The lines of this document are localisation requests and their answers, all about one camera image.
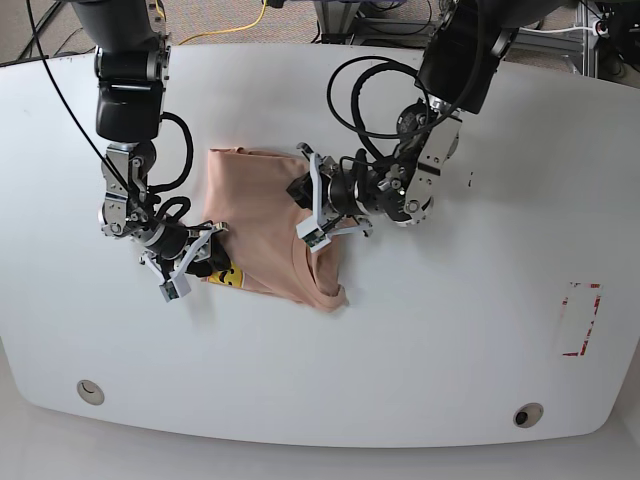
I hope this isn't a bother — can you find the right table grommet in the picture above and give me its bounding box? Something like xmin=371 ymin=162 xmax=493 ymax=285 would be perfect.
xmin=513 ymin=403 xmax=544 ymax=429

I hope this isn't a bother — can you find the left table grommet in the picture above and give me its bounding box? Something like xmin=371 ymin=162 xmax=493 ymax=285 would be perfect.
xmin=76 ymin=379 xmax=105 ymax=406

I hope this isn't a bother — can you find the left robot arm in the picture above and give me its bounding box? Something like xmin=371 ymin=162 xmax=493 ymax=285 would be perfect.
xmin=287 ymin=1 xmax=560 ymax=232

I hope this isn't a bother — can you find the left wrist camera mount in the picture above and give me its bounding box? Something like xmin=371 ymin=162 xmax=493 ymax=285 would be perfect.
xmin=294 ymin=142 xmax=375 ymax=251

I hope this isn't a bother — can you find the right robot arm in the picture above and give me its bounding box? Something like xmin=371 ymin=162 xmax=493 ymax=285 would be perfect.
xmin=72 ymin=1 xmax=231 ymax=278

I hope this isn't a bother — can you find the table grommet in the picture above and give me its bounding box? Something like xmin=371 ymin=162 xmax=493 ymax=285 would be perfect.
xmin=513 ymin=403 xmax=544 ymax=429
xmin=76 ymin=379 xmax=105 ymax=406

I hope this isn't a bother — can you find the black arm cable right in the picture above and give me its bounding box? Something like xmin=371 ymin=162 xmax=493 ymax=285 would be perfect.
xmin=27 ymin=0 xmax=196 ymax=231

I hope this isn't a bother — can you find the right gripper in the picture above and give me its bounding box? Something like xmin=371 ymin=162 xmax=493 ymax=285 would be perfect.
xmin=142 ymin=224 xmax=231 ymax=273

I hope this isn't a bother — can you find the aluminium frame stand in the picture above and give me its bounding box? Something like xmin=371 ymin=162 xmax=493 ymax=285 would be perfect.
xmin=312 ymin=1 xmax=365 ymax=45

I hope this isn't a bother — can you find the white cable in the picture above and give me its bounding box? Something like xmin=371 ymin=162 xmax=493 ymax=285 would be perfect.
xmin=517 ymin=22 xmax=601 ymax=39

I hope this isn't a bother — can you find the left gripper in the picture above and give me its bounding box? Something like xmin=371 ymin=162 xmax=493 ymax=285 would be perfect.
xmin=286 ymin=170 xmax=380 ymax=216

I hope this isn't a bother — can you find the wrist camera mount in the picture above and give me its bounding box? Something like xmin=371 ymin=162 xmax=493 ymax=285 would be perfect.
xmin=140 ymin=221 xmax=229 ymax=302
xmin=294 ymin=142 xmax=375 ymax=251

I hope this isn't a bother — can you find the peach t-shirt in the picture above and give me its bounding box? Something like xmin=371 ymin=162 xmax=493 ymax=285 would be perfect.
xmin=203 ymin=148 xmax=347 ymax=312

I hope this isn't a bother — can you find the red tape rectangle marking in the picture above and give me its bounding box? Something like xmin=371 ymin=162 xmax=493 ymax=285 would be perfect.
xmin=556 ymin=282 xmax=602 ymax=358

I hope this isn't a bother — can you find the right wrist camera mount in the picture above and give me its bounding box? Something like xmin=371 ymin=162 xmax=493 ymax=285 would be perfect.
xmin=140 ymin=221 xmax=229 ymax=302

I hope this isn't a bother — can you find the yellow cable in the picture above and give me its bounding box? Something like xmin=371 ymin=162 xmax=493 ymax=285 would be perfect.
xmin=152 ymin=0 xmax=266 ymax=46

